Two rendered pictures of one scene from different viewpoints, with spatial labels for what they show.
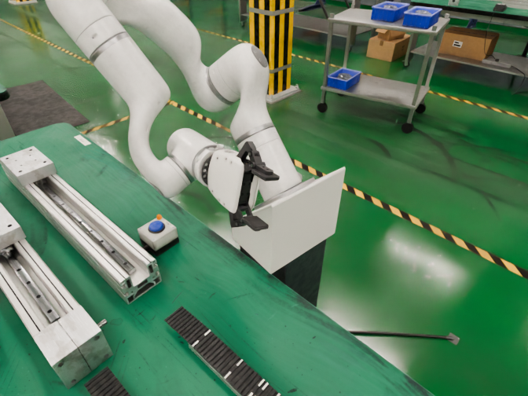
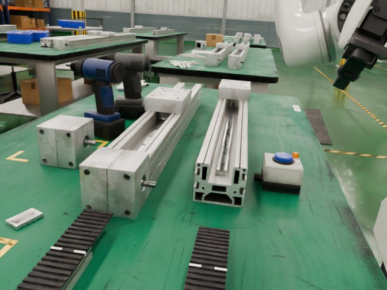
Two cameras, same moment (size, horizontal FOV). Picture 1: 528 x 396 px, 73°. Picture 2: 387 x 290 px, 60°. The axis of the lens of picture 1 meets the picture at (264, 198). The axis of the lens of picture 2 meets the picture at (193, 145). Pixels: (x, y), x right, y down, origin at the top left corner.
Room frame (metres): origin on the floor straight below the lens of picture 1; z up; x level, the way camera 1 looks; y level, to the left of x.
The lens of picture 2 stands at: (0.20, -0.14, 1.12)
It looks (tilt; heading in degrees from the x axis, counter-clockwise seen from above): 21 degrees down; 55
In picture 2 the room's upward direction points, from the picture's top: 4 degrees clockwise
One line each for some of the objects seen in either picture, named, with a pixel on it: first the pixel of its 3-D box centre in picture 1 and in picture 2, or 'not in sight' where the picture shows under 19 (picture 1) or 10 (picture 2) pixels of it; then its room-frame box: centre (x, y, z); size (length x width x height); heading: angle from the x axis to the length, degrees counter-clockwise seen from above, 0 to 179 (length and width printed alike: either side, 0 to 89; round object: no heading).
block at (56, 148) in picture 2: not in sight; (72, 141); (0.38, 0.64, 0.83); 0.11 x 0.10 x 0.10; 137
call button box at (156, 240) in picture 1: (155, 236); (277, 171); (0.74, 0.31, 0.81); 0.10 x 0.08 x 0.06; 138
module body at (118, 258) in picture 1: (68, 212); (229, 125); (0.84, 0.60, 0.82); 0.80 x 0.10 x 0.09; 48
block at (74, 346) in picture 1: (80, 342); (122, 182); (0.41, 0.39, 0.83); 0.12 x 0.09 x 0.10; 138
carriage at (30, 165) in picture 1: (30, 168); (234, 92); (1.00, 0.79, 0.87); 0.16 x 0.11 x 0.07; 48
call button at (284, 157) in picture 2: (156, 226); (283, 159); (0.75, 0.30, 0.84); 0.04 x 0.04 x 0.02
